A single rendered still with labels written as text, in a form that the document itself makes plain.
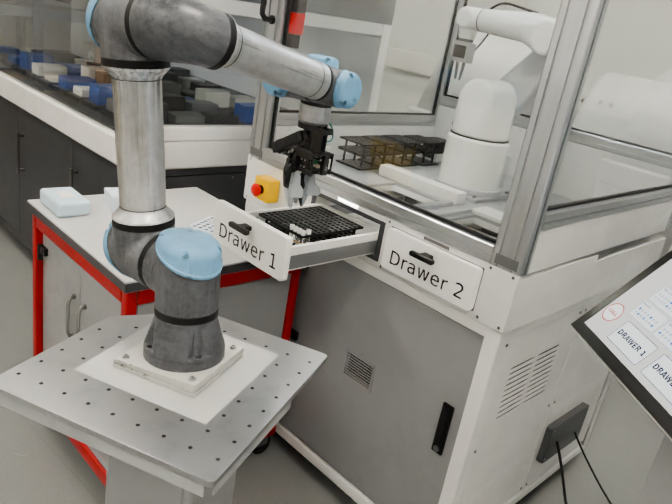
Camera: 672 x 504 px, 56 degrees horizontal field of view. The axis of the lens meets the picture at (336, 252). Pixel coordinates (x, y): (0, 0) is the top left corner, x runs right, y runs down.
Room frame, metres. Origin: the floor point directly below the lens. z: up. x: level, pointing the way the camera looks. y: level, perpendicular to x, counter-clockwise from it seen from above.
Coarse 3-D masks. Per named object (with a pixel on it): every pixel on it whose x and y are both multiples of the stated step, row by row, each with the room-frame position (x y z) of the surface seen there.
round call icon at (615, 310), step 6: (618, 300) 1.07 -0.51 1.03; (612, 306) 1.06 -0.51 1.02; (618, 306) 1.05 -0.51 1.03; (624, 306) 1.05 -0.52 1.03; (600, 312) 1.07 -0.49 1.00; (606, 312) 1.06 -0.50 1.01; (612, 312) 1.05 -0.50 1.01; (618, 312) 1.04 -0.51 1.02; (624, 312) 1.03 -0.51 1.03; (606, 318) 1.04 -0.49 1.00; (612, 318) 1.04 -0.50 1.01
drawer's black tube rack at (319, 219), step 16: (304, 208) 1.71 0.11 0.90; (320, 208) 1.73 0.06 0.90; (272, 224) 1.60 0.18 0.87; (288, 224) 1.55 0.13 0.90; (304, 224) 1.57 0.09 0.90; (320, 224) 1.59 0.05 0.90; (336, 224) 1.62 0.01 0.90; (352, 224) 1.64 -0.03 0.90; (304, 240) 1.54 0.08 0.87; (320, 240) 1.55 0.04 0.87
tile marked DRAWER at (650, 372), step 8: (656, 360) 0.90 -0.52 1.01; (664, 360) 0.89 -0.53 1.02; (648, 368) 0.89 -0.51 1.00; (656, 368) 0.88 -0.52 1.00; (664, 368) 0.87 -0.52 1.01; (648, 376) 0.88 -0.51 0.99; (656, 376) 0.87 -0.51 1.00; (664, 376) 0.86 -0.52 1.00; (656, 384) 0.85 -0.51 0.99; (664, 384) 0.85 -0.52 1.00; (664, 392) 0.83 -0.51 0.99
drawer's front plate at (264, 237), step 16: (224, 208) 1.53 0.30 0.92; (224, 224) 1.53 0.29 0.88; (256, 224) 1.44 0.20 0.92; (224, 240) 1.52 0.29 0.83; (240, 240) 1.48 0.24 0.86; (256, 240) 1.44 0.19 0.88; (272, 240) 1.40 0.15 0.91; (288, 240) 1.36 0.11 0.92; (240, 256) 1.47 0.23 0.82; (272, 256) 1.39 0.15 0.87; (288, 256) 1.37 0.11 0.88; (272, 272) 1.39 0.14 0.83
